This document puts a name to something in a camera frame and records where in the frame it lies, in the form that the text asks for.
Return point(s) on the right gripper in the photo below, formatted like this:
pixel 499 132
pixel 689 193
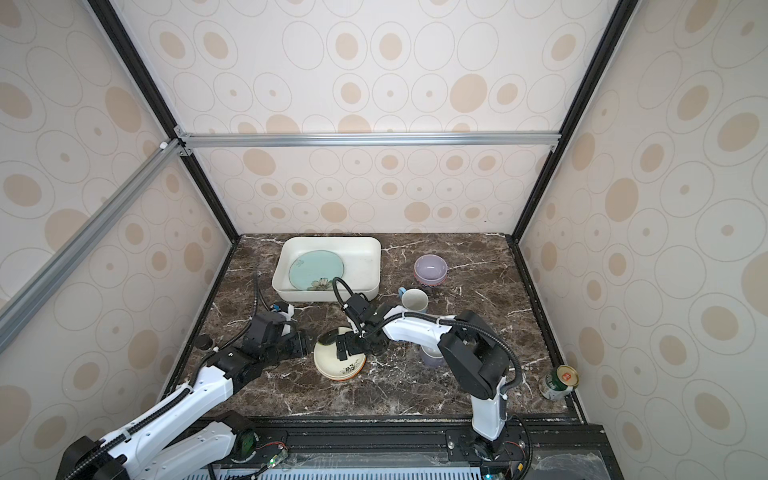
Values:
pixel 346 338

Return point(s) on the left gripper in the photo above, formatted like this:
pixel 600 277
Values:
pixel 300 343

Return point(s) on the cream plate with dark rim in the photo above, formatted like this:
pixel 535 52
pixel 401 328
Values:
pixel 325 356

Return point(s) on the teal flower plate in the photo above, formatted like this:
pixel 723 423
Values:
pixel 315 270

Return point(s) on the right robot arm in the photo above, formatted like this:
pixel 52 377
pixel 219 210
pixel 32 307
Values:
pixel 483 364

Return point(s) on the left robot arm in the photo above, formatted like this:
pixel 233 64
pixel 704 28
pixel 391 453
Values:
pixel 147 447

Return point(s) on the white plastic bin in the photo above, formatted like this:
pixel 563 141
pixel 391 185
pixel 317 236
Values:
pixel 362 267

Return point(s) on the light blue mug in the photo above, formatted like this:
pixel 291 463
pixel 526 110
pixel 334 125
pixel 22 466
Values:
pixel 413 299

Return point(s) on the purple grey mug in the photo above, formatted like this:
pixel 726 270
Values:
pixel 431 358

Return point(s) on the small black knob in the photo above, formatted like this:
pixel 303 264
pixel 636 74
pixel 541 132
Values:
pixel 203 342

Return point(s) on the lavender bowl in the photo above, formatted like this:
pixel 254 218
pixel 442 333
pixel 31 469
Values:
pixel 430 270

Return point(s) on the green drink can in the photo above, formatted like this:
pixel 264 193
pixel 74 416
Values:
pixel 559 382

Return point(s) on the horizontal aluminium bar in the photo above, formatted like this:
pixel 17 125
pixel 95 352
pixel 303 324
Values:
pixel 388 139

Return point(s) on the diagonal aluminium bar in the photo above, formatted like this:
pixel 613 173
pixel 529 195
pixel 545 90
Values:
pixel 37 291

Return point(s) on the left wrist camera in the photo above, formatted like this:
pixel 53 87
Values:
pixel 268 327

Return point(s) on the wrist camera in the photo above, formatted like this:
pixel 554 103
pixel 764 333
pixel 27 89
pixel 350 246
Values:
pixel 358 310
pixel 268 327

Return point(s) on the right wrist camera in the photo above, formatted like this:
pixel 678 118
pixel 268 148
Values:
pixel 358 310

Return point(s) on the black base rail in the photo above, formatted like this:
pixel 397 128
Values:
pixel 531 447

